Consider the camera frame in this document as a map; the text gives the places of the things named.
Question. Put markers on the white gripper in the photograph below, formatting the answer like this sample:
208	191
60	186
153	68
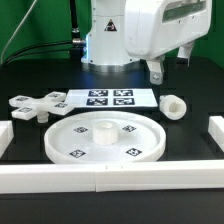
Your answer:
155	27

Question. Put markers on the white round table top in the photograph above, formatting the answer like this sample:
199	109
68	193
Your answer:
104	137

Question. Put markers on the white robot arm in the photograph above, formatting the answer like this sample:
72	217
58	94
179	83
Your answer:
105	47

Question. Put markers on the white marker sheet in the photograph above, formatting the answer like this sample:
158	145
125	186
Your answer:
111	98

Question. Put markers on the white front fence bar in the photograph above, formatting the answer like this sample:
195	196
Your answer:
47	178

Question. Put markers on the white cross-shaped table base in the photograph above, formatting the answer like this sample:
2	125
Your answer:
28	107

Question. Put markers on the white left fence block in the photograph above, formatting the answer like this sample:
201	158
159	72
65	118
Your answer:
6	135

